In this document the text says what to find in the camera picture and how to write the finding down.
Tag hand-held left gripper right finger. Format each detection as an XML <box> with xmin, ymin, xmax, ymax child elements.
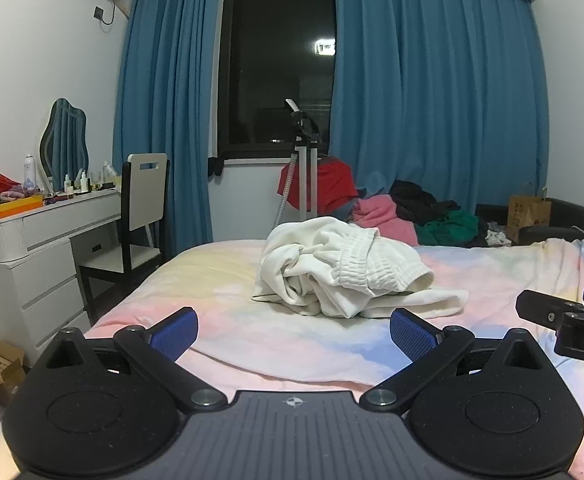
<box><xmin>359</xmin><ymin>308</ymin><xmax>549</xmax><ymax>415</ymax></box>

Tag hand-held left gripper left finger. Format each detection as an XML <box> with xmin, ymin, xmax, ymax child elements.
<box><xmin>37</xmin><ymin>306</ymin><xmax>229</xmax><ymax>414</ymax></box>

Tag white clothes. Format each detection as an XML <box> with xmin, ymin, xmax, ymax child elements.
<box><xmin>252</xmin><ymin>216</ymin><xmax>469</xmax><ymax>320</ymax></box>

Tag black armchair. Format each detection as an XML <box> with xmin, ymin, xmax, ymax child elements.
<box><xmin>474</xmin><ymin>197</ymin><xmax>584</xmax><ymax>249</ymax></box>

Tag brown paper bag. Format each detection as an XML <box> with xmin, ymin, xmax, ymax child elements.
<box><xmin>507</xmin><ymin>182</ymin><xmax>553</xmax><ymax>242</ymax></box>

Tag pastel tie-dye bed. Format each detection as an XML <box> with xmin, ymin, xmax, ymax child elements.
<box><xmin>0</xmin><ymin>235</ymin><xmax>584</xmax><ymax>480</ymax></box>

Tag green garment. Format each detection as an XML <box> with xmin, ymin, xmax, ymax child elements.
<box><xmin>414</xmin><ymin>209</ymin><xmax>479</xmax><ymax>247</ymax></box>

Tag pink garment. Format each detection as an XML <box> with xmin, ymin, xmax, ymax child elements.
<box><xmin>351</xmin><ymin>195</ymin><xmax>419</xmax><ymax>246</ymax></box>

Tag black garment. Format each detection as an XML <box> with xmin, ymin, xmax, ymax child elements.
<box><xmin>389</xmin><ymin>179</ymin><xmax>462</xmax><ymax>226</ymax></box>

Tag white and black chair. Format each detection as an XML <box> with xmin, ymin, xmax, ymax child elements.
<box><xmin>77</xmin><ymin>153</ymin><xmax>171</xmax><ymax>313</ymax></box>

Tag white dressing table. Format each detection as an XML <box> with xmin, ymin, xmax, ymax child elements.
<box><xmin>0</xmin><ymin>187</ymin><xmax>123</xmax><ymax>363</ymax></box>

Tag red garment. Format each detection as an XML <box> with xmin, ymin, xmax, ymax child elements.
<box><xmin>278</xmin><ymin>156</ymin><xmax>359</xmax><ymax>215</ymax></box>

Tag tripod with phone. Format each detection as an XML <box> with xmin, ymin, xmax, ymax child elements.
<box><xmin>274</xmin><ymin>98</ymin><xmax>323</xmax><ymax>224</ymax></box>

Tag orange box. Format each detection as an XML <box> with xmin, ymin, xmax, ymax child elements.
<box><xmin>0</xmin><ymin>195</ymin><xmax>45</xmax><ymax>221</ymax></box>

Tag white spray bottle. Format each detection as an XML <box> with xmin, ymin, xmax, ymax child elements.
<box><xmin>22</xmin><ymin>155</ymin><xmax>39</xmax><ymax>196</ymax></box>

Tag wavy-edged mirror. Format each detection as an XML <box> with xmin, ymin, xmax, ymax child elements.
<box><xmin>39</xmin><ymin>98</ymin><xmax>89</xmax><ymax>192</ymax></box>

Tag blue curtain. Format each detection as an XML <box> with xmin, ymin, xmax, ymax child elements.
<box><xmin>328</xmin><ymin>0</ymin><xmax>551</xmax><ymax>222</ymax></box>
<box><xmin>112</xmin><ymin>0</ymin><xmax>223</xmax><ymax>256</ymax></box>

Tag dark window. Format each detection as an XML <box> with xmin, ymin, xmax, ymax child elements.
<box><xmin>215</xmin><ymin>0</ymin><xmax>338</xmax><ymax>162</ymax></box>

